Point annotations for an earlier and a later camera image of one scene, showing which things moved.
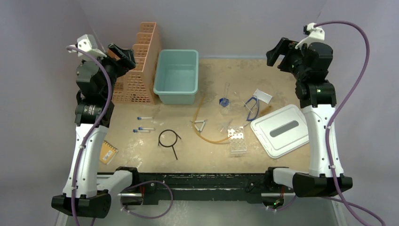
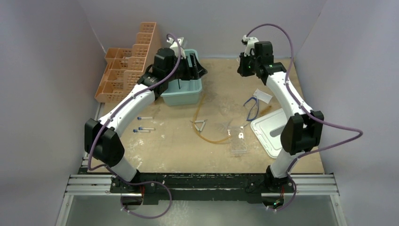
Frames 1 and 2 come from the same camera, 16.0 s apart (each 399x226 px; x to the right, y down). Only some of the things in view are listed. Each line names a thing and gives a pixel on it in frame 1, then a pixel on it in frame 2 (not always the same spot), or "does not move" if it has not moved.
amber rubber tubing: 195,130 does not move
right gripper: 286,47 to 242,69
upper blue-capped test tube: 140,118 does not move
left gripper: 125,63 to 195,72
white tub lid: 282,131 does not move
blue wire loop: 254,109 does not move
